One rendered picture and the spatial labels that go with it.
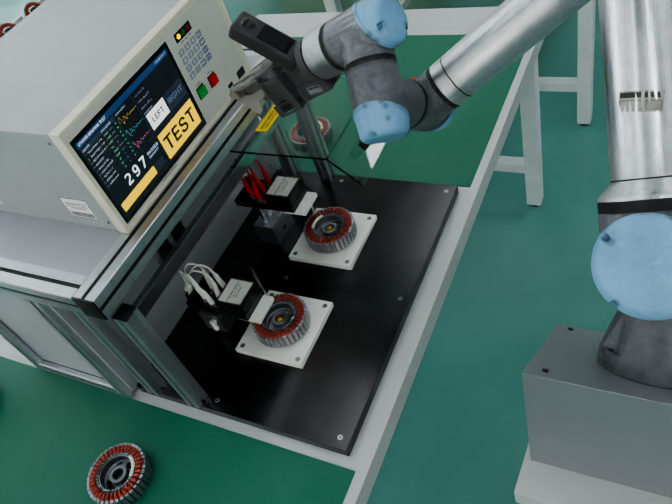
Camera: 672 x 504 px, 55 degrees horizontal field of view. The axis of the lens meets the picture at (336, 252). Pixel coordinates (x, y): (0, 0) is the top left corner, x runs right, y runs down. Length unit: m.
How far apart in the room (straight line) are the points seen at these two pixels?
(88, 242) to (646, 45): 0.85
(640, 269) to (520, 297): 1.47
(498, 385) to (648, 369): 1.15
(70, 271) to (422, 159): 0.85
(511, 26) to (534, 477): 0.66
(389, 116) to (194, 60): 0.43
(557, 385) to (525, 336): 1.24
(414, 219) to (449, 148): 0.26
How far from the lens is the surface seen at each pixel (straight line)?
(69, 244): 1.15
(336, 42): 0.95
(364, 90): 0.91
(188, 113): 1.18
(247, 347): 1.28
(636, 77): 0.76
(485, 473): 1.90
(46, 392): 1.52
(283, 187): 1.34
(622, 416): 0.90
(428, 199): 1.43
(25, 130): 1.05
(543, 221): 2.41
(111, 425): 1.37
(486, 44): 0.97
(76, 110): 1.02
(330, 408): 1.16
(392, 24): 0.92
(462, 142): 1.59
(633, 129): 0.76
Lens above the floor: 1.75
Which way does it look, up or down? 45 degrees down
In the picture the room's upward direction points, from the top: 22 degrees counter-clockwise
